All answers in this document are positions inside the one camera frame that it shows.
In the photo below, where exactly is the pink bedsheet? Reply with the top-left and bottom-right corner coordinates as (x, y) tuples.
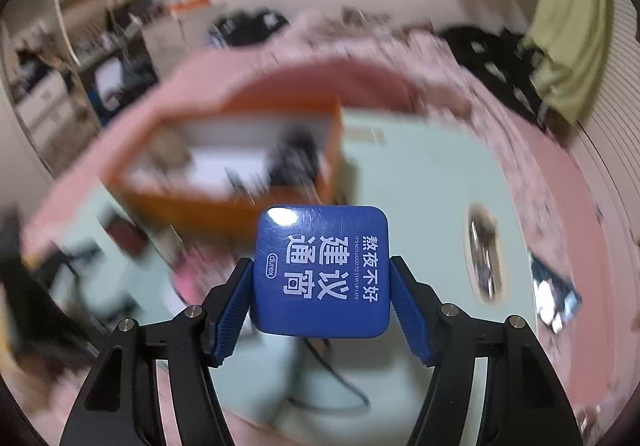
(22, 48), (236, 247)

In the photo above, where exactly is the orange tissue box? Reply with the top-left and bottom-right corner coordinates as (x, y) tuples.
(169, 0), (212, 18)

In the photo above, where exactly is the black striped clothes pile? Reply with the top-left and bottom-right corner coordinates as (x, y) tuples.
(207, 10), (292, 49)

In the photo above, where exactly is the dark red pillow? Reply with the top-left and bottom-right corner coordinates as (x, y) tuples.
(150, 58), (473, 127)

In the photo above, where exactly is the light green hanging cloth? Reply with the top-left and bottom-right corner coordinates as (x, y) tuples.
(520, 0), (617, 127)

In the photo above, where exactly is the mint green desktop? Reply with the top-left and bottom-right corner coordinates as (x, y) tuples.
(50, 110), (546, 432)

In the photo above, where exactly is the blue square tin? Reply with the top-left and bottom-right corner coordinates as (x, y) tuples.
(250, 205), (391, 339)

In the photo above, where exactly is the orange storage box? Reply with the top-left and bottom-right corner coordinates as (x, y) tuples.
(107, 96), (347, 233)

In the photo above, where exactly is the white desk with drawer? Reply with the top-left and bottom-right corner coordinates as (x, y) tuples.
(141, 17), (185, 72)

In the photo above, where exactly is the dark printed packet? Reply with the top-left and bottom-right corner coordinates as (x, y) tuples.
(529, 251), (584, 333)

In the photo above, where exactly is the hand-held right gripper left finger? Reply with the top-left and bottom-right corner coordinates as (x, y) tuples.
(60, 256), (256, 446)

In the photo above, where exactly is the black braided cable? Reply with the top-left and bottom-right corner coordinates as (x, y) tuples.
(294, 336), (372, 410)

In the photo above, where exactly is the white drawer cabinet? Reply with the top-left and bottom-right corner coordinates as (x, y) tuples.
(10, 70), (77, 153)

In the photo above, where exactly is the pink floral quilt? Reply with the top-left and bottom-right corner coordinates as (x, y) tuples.
(280, 8), (640, 427)

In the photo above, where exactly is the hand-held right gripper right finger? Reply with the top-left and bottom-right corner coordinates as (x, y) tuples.
(389, 255), (583, 446)

